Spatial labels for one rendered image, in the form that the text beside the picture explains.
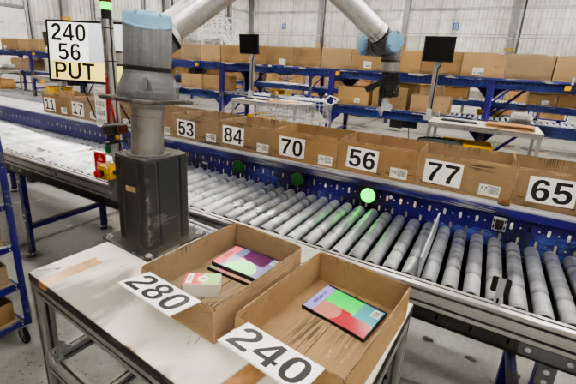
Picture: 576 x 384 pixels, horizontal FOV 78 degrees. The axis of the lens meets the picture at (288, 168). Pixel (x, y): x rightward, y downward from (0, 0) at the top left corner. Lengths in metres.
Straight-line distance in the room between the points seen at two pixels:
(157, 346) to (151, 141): 0.63
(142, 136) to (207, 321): 0.63
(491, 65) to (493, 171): 4.55
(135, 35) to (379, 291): 1.04
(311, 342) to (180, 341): 0.31
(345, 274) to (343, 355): 0.27
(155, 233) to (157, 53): 0.59
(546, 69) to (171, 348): 5.89
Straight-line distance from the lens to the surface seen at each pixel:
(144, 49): 1.23
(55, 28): 2.26
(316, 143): 1.89
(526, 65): 6.22
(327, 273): 1.15
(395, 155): 1.77
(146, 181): 1.24
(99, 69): 2.10
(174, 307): 0.89
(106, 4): 1.92
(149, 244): 1.33
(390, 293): 1.08
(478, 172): 1.74
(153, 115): 1.26
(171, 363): 0.93
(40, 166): 2.63
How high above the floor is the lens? 1.40
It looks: 16 degrees down
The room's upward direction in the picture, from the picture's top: 3 degrees clockwise
